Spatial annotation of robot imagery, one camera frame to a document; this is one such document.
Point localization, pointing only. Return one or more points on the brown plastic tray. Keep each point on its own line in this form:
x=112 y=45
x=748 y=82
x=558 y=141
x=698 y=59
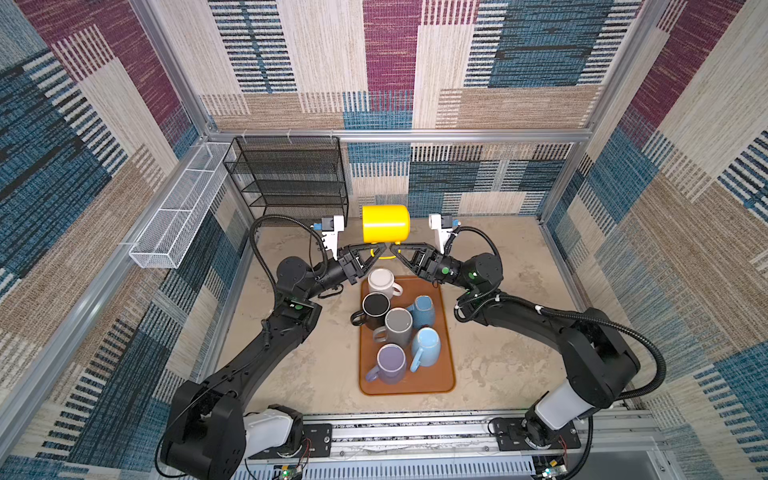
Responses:
x=439 y=378

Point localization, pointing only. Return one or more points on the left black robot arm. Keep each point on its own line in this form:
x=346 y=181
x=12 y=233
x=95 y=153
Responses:
x=208 y=433

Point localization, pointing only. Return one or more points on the black wire shelf rack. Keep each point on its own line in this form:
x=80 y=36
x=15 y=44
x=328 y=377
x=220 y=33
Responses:
x=302 y=177

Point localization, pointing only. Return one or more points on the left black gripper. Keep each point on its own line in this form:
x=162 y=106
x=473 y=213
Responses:
x=347 y=268

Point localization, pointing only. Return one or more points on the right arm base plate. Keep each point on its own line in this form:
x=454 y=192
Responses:
x=523 y=434

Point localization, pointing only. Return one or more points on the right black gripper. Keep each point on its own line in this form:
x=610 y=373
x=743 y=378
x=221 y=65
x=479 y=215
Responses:
x=428 y=259

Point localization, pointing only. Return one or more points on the aluminium mounting rail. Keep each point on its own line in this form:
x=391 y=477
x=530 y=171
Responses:
x=618 y=444

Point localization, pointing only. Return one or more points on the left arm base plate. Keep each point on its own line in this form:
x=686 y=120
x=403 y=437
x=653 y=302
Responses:
x=317 y=436

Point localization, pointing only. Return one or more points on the white wire mesh basket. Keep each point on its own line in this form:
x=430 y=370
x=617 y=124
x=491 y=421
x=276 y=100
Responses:
x=166 y=239

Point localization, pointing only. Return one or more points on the light blue mug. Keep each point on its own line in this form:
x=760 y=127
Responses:
x=426 y=348

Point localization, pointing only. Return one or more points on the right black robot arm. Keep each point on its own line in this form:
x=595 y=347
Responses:
x=604 y=361

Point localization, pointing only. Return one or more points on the grey mug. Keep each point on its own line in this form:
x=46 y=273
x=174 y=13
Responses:
x=397 y=328

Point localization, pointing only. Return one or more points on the teal blue mug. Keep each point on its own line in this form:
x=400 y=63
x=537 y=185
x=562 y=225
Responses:
x=423 y=312

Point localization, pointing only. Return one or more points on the purple mug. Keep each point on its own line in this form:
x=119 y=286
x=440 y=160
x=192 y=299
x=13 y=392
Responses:
x=390 y=365

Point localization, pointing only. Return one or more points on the white mug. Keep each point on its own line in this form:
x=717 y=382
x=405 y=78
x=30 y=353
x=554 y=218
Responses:
x=383 y=280

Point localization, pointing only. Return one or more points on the yellow mug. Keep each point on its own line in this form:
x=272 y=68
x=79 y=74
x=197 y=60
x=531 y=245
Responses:
x=385 y=224

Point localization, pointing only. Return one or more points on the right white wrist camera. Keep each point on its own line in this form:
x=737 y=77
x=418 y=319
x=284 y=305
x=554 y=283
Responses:
x=443 y=226

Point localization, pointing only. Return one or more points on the black mug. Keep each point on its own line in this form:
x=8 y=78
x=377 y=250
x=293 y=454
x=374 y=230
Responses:
x=375 y=306

